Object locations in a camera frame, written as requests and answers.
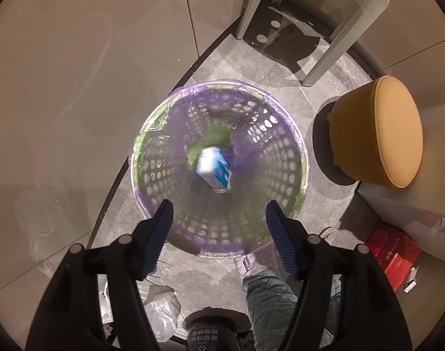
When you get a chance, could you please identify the purple lined trash basket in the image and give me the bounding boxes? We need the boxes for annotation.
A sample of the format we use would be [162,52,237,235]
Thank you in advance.
[130,79,309,258]

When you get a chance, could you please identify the red cardboard box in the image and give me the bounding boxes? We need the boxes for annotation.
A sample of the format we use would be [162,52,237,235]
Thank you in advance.
[365,222,421,291]

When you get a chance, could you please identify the white plastic stool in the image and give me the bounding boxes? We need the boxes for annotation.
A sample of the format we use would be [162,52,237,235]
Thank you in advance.
[236,0,390,87]

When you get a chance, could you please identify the blue white milk carton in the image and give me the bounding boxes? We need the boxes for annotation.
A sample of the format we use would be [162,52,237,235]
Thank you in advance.
[196,147,233,193]

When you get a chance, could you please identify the person's leg in jeans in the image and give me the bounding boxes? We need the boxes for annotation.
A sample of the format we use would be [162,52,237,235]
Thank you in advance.
[240,255,342,351]

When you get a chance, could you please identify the mustard round stool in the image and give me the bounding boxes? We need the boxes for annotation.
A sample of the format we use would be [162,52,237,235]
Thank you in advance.
[327,75,424,189]

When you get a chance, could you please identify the crumpled clear plastic bag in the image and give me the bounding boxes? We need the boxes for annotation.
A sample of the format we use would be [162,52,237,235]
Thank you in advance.
[98,275,181,343]

